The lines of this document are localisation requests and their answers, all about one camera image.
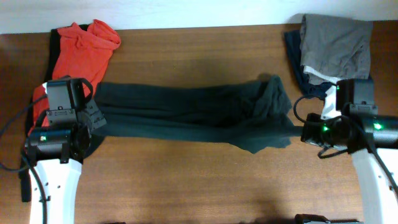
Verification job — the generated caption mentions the black t-shirt white letters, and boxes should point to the black t-shirt white letters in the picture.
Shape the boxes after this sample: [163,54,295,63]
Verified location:
[94,75,302,154]

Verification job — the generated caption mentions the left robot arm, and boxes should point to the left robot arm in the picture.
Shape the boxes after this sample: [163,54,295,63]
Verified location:
[24,77,106,223]

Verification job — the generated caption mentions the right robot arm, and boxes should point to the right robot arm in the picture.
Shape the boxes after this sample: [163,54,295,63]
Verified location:
[301,79,397,223]

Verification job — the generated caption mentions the red t-shirt white print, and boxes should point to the red t-shirt white print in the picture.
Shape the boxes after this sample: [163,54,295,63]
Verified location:
[27,19,122,138]

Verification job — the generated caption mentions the grey folded garment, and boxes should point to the grey folded garment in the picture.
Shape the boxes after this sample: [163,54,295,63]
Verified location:
[300,14,373,85]

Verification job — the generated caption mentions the black garment under pile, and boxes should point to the black garment under pile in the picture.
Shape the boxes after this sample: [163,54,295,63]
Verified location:
[18,24,106,203]

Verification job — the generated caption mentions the navy folded garment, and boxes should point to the navy folded garment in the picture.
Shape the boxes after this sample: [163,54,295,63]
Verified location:
[284,30,335,99]

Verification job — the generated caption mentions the right black camera cable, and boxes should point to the right black camera cable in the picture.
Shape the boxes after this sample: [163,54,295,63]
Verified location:
[292,94,398,194]

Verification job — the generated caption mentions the black camera cable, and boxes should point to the black camera cable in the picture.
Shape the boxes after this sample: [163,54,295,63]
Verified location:
[0,77,94,224]
[292,94,398,194]

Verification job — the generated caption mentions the left black camera cable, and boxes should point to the left black camera cable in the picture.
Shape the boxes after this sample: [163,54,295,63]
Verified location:
[0,77,94,224]

